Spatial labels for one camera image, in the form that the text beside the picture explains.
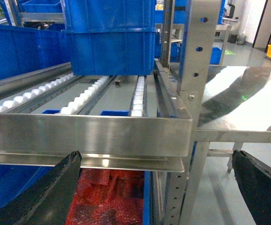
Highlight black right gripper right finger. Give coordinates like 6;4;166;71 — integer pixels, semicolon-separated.
232;150;271;225

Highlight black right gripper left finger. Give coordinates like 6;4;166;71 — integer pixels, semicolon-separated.
0;151;82;225

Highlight blue bin with red bags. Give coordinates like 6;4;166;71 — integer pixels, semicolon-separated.
0;165;150;225

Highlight steel shelf rack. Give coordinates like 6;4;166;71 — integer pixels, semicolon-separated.
0;0;221;225

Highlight large blue bin left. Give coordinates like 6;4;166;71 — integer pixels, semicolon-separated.
0;25;70;80

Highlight blue bin on roller shelf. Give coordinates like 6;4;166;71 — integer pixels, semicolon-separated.
61;0;156;75

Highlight red bubble wrap bags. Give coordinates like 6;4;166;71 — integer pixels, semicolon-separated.
65;168;144;225

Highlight steel side table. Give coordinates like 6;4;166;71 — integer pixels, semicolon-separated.
195;65;271;174

